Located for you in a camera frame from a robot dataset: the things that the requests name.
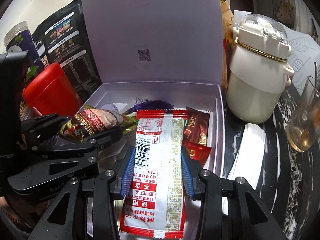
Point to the brown tote bag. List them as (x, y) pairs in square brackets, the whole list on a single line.
[(285, 10)]

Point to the orange patterned snack bag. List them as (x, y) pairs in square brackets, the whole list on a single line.
[(226, 17)]

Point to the purple gift box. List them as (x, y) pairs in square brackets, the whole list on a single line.
[(155, 30)]

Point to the brown snack packet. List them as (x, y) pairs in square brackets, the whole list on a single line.
[(97, 122)]

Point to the black stand-up pouch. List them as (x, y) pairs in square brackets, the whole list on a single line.
[(66, 50)]

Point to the cream jug with clear lid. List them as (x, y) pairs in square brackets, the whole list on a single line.
[(255, 92)]

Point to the glass cup with spoon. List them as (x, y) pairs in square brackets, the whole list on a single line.
[(303, 125)]

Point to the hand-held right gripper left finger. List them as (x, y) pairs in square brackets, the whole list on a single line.
[(127, 175)]

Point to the dark purple tassel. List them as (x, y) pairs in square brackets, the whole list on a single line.
[(152, 103)]

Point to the clear jar with grey lid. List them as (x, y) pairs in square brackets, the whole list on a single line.
[(17, 40)]

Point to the small dark red packet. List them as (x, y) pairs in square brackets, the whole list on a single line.
[(197, 127)]

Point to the red tin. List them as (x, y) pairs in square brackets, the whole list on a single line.
[(51, 92)]

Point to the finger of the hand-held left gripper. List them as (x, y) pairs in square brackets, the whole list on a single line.
[(100, 138), (42, 126)]

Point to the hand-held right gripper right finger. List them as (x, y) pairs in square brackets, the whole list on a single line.
[(187, 175)]

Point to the long red white snack packet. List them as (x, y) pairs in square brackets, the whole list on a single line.
[(160, 155)]

